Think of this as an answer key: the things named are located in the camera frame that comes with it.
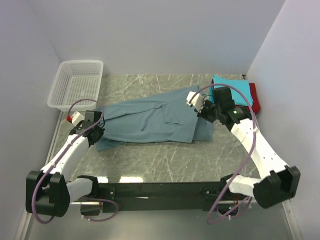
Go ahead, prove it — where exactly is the grey-blue t-shirt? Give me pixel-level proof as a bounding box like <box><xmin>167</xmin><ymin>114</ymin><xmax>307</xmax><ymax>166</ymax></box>
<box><xmin>96</xmin><ymin>85</ymin><xmax>214</xmax><ymax>152</ymax></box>

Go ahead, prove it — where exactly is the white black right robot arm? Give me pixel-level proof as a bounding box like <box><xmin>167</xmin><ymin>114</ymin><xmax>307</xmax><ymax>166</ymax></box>
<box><xmin>187</xmin><ymin>86</ymin><xmax>301</xmax><ymax>209</ymax></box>

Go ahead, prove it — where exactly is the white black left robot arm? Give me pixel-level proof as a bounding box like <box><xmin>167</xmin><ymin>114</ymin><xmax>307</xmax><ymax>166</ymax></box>
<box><xmin>25</xmin><ymin>110</ymin><xmax>105</xmax><ymax>217</ymax></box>

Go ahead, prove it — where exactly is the light blue folded t-shirt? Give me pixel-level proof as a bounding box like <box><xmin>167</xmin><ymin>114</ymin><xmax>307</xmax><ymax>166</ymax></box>
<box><xmin>213</xmin><ymin>75</ymin><xmax>253</xmax><ymax>106</ymax></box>

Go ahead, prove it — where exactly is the white perforated plastic basket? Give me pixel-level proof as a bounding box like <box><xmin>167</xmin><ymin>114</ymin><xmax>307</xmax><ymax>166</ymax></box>
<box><xmin>47</xmin><ymin>60</ymin><xmax>104</xmax><ymax>112</ymax></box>

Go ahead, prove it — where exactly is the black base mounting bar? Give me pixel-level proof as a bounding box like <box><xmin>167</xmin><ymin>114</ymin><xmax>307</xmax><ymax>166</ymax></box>
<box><xmin>79</xmin><ymin>181</ymin><xmax>251</xmax><ymax>216</ymax></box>

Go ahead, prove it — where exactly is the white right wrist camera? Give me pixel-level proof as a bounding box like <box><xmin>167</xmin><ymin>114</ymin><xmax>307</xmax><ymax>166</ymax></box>
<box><xmin>186</xmin><ymin>91</ymin><xmax>205</xmax><ymax>113</ymax></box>

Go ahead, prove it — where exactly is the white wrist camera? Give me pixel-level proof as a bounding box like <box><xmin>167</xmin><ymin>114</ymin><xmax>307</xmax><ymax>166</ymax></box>
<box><xmin>186</xmin><ymin>91</ymin><xmax>205</xmax><ymax>113</ymax></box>
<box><xmin>66</xmin><ymin>111</ymin><xmax>85</xmax><ymax>126</ymax></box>

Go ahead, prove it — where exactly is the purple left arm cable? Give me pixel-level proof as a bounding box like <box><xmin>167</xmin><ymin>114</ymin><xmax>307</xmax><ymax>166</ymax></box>
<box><xmin>29</xmin><ymin>98</ymin><xmax>119</xmax><ymax>224</ymax></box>

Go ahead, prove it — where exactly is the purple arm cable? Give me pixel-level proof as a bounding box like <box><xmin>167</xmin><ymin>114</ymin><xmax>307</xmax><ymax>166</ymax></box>
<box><xmin>188</xmin><ymin>83</ymin><xmax>258</xmax><ymax>225</ymax></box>
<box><xmin>29</xmin><ymin>98</ymin><xmax>119</xmax><ymax>224</ymax></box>

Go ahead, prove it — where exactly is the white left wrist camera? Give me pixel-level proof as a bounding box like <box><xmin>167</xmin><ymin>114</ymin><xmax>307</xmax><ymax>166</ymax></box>
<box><xmin>66</xmin><ymin>111</ymin><xmax>85</xmax><ymax>126</ymax></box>

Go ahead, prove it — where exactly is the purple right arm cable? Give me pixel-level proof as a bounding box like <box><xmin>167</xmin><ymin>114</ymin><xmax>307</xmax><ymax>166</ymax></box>
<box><xmin>188</xmin><ymin>83</ymin><xmax>258</xmax><ymax>225</ymax></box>

